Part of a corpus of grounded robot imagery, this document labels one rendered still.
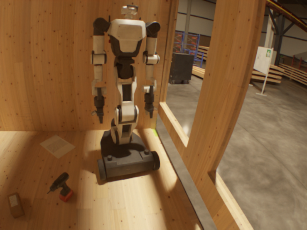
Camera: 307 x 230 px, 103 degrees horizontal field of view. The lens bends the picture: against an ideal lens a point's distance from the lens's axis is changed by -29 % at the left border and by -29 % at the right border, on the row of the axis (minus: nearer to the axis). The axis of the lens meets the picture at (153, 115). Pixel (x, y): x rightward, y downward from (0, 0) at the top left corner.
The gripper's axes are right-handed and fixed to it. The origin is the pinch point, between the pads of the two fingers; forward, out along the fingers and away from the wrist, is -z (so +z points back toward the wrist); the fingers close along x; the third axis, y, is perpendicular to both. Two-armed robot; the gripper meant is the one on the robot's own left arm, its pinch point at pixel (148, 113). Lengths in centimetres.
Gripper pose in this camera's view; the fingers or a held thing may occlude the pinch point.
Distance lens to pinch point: 155.4
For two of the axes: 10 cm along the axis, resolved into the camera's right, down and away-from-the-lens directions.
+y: 9.2, -0.9, 3.8
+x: 3.9, 2.6, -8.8
